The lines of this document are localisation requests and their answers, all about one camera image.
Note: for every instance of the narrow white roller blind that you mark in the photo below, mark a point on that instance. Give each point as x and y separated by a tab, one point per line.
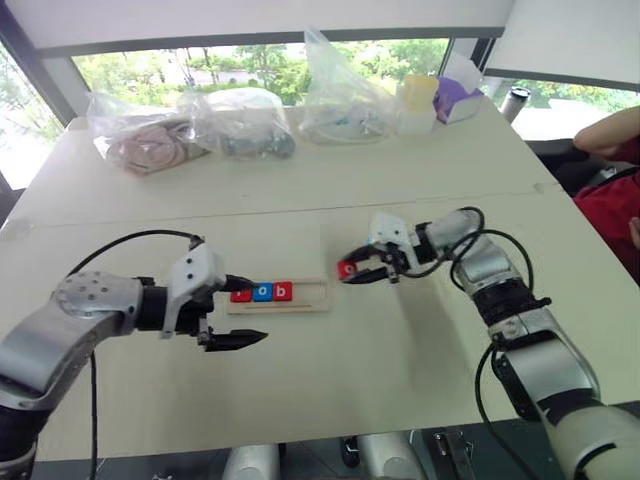
565	40

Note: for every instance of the plastic bag with grey items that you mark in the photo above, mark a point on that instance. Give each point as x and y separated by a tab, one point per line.
250	125

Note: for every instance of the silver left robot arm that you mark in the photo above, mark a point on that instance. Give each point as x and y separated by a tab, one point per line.
60	325

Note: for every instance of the black metal bracket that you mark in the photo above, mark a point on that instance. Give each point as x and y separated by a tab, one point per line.
452	447

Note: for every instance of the red letter o block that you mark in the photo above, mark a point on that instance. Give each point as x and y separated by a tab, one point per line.
347	270

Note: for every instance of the purple and white box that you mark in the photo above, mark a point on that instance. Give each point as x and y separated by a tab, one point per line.
457	97

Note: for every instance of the person's red shirt torso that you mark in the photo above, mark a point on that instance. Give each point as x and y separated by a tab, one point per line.
612	210

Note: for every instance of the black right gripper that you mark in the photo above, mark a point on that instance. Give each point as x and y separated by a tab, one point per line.
391	262

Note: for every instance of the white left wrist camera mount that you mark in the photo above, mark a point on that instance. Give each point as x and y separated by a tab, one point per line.
195	267

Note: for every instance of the blue letter o block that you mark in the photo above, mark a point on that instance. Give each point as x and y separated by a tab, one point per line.
262	293

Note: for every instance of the red letter b block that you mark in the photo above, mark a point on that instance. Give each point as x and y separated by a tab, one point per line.
282	292

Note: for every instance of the person's bare forearm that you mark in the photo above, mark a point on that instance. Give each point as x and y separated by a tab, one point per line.
607	131

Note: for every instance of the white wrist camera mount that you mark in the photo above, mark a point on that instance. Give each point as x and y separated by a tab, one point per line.
387	230
195	267

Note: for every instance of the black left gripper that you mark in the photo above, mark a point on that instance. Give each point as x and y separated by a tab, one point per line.
192	315

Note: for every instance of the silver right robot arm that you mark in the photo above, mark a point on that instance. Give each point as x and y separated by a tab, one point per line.
530	330

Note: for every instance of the plastic bag with pink cloth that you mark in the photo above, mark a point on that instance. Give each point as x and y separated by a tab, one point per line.
145	142

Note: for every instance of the black chair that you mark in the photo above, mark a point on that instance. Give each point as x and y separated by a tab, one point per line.
565	162

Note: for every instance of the yellow and white container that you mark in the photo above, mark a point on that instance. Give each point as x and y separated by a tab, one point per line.
417	102

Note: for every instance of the wooden letter tray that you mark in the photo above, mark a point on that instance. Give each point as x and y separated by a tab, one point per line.
310	299

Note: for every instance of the wide white roller blind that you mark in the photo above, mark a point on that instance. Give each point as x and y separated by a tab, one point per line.
260	22

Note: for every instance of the silver rounded robot leg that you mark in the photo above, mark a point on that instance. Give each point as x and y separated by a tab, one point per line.
387	457
252	462

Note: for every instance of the red letter r block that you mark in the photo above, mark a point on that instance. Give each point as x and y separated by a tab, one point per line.
240	295

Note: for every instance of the steel tumbler with black lid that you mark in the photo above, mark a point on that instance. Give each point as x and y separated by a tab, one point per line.
515	104

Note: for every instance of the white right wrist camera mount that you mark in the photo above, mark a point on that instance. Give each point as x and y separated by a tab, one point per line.
387	230

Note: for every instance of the tall clear plastic bag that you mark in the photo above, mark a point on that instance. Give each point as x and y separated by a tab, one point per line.
340	105

